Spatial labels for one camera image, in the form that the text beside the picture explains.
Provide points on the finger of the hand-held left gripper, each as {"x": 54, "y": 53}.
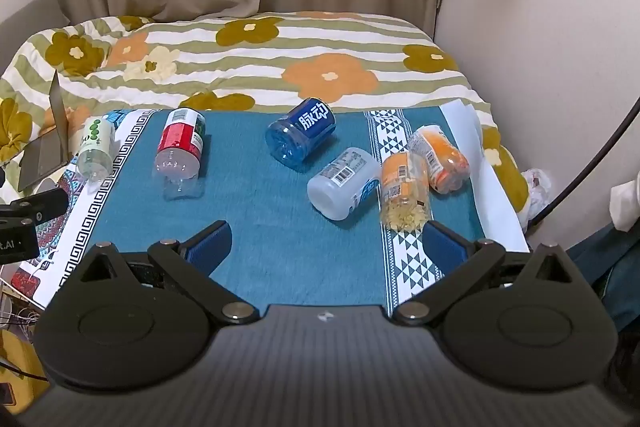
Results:
{"x": 42, "y": 204}

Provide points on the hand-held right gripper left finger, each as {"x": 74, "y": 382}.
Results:
{"x": 212, "y": 248}

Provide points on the white plastic bag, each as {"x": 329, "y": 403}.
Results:
{"x": 537, "y": 187}

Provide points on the blue plastic cup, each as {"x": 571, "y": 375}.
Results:
{"x": 300, "y": 132}

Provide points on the yellow box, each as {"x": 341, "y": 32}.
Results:
{"x": 17, "y": 352}

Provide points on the clear cup with red label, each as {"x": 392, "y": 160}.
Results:
{"x": 180, "y": 137}

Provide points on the dark teal cloth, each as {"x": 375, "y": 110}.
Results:
{"x": 610, "y": 267}

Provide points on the mandala print cloth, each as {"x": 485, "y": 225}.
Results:
{"x": 55, "y": 227}

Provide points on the grey sofa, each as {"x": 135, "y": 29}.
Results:
{"x": 35, "y": 12}

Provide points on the clear cup with green label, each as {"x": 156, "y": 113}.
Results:
{"x": 95, "y": 142}

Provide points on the clear cup with yellow-orange label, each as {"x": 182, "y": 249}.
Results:
{"x": 402, "y": 177}

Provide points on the floral striped blanket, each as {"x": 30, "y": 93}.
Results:
{"x": 300, "y": 52}

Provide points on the clear cup with orange label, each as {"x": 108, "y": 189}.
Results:
{"x": 442, "y": 157}

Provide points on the teal patterned cloth mat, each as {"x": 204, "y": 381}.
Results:
{"x": 260, "y": 207}

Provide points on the white tissue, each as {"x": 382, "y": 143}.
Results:
{"x": 625, "y": 207}

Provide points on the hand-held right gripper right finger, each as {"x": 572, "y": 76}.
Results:
{"x": 444, "y": 249}

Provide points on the clear cup with white label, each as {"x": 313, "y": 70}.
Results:
{"x": 340, "y": 179}

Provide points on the grey laptop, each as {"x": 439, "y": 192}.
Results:
{"x": 42, "y": 157}

